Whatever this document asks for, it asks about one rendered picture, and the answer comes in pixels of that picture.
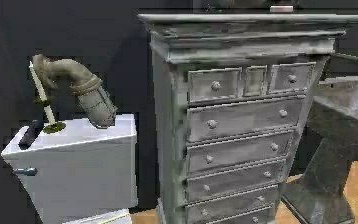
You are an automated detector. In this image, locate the grey chest of drawers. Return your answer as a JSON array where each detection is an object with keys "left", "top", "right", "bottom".
[{"left": 137, "top": 13, "right": 358, "bottom": 224}]

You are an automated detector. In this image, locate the grey hand sculpture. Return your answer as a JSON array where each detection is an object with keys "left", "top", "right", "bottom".
[{"left": 32, "top": 53, "right": 119, "bottom": 130}]

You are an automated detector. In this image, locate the white toilet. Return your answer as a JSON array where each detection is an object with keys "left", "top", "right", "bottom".
[{"left": 0, "top": 113, "right": 139, "bottom": 224}]

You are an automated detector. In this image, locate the white candle with green holder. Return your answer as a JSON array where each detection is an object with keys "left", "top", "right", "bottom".
[{"left": 28, "top": 60, "right": 67, "bottom": 135}]

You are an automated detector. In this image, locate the white box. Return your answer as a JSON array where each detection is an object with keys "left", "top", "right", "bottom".
[{"left": 269, "top": 4, "right": 295, "bottom": 14}]

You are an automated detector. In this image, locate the dark cylinder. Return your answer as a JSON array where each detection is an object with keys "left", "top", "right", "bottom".
[{"left": 18, "top": 119, "right": 45, "bottom": 150}]

